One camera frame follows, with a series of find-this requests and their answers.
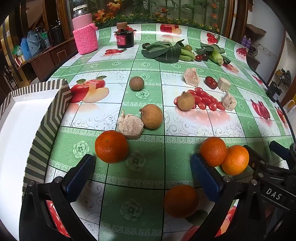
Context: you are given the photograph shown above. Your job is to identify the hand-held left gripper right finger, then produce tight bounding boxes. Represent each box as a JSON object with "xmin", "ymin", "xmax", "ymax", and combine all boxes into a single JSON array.
[{"xmin": 183, "ymin": 153, "xmax": 266, "ymax": 241}]

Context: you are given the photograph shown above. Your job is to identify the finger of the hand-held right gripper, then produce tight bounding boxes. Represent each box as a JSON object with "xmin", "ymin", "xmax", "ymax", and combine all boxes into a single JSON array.
[
  {"xmin": 243, "ymin": 146, "xmax": 296, "ymax": 180},
  {"xmin": 269, "ymin": 141, "xmax": 296, "ymax": 167}
]

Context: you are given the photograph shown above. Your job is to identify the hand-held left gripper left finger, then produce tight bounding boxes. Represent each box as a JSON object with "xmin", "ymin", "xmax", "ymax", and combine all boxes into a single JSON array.
[{"xmin": 20, "ymin": 154, "xmax": 96, "ymax": 241}]

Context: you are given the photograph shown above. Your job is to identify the orange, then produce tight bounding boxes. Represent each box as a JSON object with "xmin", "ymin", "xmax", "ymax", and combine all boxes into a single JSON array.
[
  {"xmin": 199, "ymin": 137, "xmax": 227, "ymax": 167},
  {"xmin": 221, "ymin": 145, "xmax": 250, "ymax": 176},
  {"xmin": 95, "ymin": 130, "xmax": 129, "ymax": 164},
  {"xmin": 164, "ymin": 185, "xmax": 200, "ymax": 219}
]

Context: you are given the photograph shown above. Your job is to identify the beige crumbly food chunk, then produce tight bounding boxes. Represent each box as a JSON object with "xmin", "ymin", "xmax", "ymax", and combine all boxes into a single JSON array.
[
  {"xmin": 117, "ymin": 110, "xmax": 145, "ymax": 140},
  {"xmin": 184, "ymin": 68, "xmax": 200, "ymax": 86},
  {"xmin": 222, "ymin": 93, "xmax": 237, "ymax": 111},
  {"xmin": 217, "ymin": 77, "xmax": 232, "ymax": 92}
]

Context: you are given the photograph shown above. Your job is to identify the striped cardboard box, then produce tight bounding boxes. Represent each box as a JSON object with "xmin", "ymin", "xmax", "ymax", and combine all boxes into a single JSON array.
[{"xmin": 0, "ymin": 79, "xmax": 73, "ymax": 239}]

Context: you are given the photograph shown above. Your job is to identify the brown longan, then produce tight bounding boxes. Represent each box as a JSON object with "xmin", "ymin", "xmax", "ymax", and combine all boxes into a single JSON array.
[
  {"xmin": 177, "ymin": 91, "xmax": 196, "ymax": 111},
  {"xmin": 129, "ymin": 76, "xmax": 144, "ymax": 91}
]

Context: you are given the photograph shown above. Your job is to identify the large brown round fruit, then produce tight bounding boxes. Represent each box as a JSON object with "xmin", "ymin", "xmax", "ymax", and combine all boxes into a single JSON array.
[{"xmin": 139, "ymin": 104, "xmax": 164, "ymax": 130}]

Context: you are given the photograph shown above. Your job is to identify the yellow bag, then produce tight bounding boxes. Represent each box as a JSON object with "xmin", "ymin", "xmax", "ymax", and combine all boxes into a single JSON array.
[{"xmin": 283, "ymin": 100, "xmax": 296, "ymax": 116}]

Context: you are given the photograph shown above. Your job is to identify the green fruit-print tablecloth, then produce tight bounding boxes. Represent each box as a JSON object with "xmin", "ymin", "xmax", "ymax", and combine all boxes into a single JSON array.
[{"xmin": 22, "ymin": 23, "xmax": 295, "ymax": 241}]

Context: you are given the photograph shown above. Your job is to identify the black table clamp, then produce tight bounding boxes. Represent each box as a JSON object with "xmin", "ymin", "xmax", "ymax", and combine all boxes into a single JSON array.
[{"xmin": 266, "ymin": 82, "xmax": 283, "ymax": 103}]

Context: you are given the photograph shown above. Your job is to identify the dark red small fruit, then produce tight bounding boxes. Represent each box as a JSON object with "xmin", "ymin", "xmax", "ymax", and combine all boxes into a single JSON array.
[{"xmin": 205, "ymin": 76, "xmax": 218, "ymax": 89}]

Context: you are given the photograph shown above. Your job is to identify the corn cob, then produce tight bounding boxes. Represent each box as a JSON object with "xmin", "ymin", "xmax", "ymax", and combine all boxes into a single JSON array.
[{"xmin": 209, "ymin": 50, "xmax": 225, "ymax": 66}]

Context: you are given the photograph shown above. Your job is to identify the purple bottles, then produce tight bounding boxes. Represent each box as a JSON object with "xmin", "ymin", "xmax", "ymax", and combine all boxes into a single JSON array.
[{"xmin": 240, "ymin": 35, "xmax": 252, "ymax": 49}]

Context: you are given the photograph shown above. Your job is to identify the wooden cabinet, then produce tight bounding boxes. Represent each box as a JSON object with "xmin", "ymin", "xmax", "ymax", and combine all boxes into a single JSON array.
[{"xmin": 14, "ymin": 35, "xmax": 78, "ymax": 81}]

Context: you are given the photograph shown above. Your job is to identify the small green bananas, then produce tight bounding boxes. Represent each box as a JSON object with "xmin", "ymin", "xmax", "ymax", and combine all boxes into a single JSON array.
[{"xmin": 179, "ymin": 47, "xmax": 196, "ymax": 61}]

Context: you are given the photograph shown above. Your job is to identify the corn with green husk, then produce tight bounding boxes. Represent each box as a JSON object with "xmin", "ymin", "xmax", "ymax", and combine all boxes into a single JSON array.
[{"xmin": 195, "ymin": 43, "xmax": 232, "ymax": 64}]

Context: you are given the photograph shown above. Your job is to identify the large green leafy vegetable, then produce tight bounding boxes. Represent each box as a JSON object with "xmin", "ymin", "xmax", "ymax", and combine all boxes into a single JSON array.
[{"xmin": 142, "ymin": 39, "xmax": 185, "ymax": 63}]

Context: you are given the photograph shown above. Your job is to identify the pink bottle with knit sleeve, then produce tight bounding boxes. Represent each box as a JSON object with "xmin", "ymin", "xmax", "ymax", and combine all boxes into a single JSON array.
[{"xmin": 72, "ymin": 5, "xmax": 99, "ymax": 55}]

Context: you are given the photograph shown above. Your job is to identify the blue thermos jug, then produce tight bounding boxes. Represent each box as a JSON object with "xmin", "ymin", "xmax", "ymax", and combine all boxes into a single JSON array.
[{"xmin": 20, "ymin": 37, "xmax": 32, "ymax": 61}]

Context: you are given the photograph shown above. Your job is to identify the dark jar with wooden lid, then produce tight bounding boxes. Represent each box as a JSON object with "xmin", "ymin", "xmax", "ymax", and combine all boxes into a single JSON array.
[{"xmin": 116, "ymin": 22, "xmax": 135, "ymax": 49}]

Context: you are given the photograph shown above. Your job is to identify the black pot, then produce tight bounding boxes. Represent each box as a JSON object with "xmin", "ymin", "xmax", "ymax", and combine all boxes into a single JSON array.
[{"xmin": 47, "ymin": 21, "xmax": 65, "ymax": 45}]

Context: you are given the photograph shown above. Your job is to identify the artificial flower row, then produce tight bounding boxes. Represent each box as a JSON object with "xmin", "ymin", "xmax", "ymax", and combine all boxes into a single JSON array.
[{"xmin": 92, "ymin": 0, "xmax": 220, "ymax": 30}]

